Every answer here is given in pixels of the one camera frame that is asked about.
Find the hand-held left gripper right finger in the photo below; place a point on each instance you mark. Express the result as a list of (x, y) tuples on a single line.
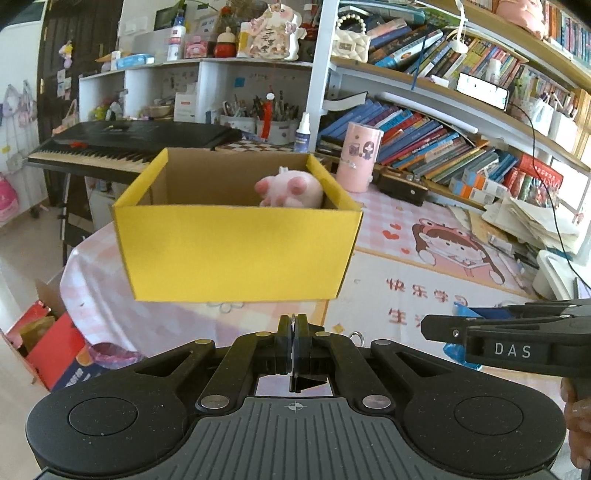
[(302, 344)]

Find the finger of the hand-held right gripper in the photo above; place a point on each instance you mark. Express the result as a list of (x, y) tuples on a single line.
[(443, 328), (531, 308)]

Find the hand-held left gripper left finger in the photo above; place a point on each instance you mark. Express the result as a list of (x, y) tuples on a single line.
[(286, 344)]

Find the yellow cardboard box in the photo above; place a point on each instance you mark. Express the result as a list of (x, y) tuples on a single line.
[(231, 254)]

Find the pink plush pig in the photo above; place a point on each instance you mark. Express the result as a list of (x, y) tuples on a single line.
[(291, 189)]

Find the pink printed desktop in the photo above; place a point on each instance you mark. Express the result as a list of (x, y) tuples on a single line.
[(383, 258)]

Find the person's right hand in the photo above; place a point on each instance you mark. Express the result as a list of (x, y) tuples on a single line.
[(579, 424)]

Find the white pen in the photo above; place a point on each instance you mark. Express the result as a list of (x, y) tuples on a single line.
[(510, 272)]

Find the white desk riser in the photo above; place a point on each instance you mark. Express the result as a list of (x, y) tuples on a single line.
[(558, 274)]

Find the stack of papers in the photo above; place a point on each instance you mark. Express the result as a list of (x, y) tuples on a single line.
[(531, 221)]

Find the orange blue box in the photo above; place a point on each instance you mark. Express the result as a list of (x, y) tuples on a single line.
[(466, 191), (485, 182)]

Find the red book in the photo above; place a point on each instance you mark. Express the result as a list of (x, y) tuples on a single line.
[(540, 168)]

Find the black box with knobs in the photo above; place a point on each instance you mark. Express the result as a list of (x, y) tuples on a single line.
[(401, 187)]

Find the purple plastic bag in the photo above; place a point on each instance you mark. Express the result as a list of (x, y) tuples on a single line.
[(113, 357)]

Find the row of children's books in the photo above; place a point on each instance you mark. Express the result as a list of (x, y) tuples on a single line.
[(425, 143)]

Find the pink cylindrical container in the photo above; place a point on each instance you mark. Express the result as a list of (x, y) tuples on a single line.
[(358, 161)]

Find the white storage box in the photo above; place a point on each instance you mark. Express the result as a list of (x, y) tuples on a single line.
[(561, 122)]

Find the wooden chessboard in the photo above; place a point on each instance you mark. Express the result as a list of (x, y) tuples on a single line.
[(249, 146)]

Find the white spray bottle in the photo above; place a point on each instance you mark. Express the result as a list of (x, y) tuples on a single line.
[(302, 138)]

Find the round white pen cup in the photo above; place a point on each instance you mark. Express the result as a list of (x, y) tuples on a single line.
[(284, 131)]

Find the red tassel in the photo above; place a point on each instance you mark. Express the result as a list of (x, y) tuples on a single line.
[(267, 122)]

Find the bright-screen smartphone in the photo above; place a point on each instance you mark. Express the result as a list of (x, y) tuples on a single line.
[(482, 90)]

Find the patterned white pen cup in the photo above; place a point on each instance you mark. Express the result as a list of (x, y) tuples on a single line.
[(238, 123)]

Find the red cardboard box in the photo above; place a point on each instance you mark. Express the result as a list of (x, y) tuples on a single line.
[(51, 350)]

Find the black electronic keyboard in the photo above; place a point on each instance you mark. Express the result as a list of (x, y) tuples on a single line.
[(138, 134)]

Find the white carton box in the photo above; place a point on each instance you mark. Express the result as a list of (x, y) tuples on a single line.
[(186, 107)]

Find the woven bowl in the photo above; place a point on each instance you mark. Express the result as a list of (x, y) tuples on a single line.
[(160, 111)]

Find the row of shelf books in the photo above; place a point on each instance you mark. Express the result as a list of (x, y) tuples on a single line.
[(443, 50)]

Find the white cubby shelf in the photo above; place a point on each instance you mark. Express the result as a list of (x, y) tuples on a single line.
[(212, 78)]

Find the white desk bookshelf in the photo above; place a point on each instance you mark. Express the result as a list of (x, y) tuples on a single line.
[(321, 55)]

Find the large pink plush toy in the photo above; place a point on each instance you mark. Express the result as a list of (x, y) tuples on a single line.
[(521, 16)]

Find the yellow green toy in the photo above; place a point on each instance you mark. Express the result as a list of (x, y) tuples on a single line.
[(99, 112)]

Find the white quilted handbag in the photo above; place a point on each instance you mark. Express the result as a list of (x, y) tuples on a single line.
[(351, 44)]

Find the red round doll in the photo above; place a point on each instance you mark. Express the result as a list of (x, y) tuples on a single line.
[(226, 46)]

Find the small pink box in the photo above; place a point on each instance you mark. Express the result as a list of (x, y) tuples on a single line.
[(196, 48)]

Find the pink bag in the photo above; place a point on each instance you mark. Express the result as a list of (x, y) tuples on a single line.
[(7, 198)]

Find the white lotion bottle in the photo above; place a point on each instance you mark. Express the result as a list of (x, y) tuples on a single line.
[(175, 44)]

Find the blue tissue pack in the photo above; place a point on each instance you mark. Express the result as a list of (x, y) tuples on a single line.
[(134, 61)]

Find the dark wooden door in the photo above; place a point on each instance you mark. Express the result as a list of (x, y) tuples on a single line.
[(78, 55)]

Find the hanging cloth bags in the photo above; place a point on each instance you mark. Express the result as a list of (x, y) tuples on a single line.
[(21, 106)]

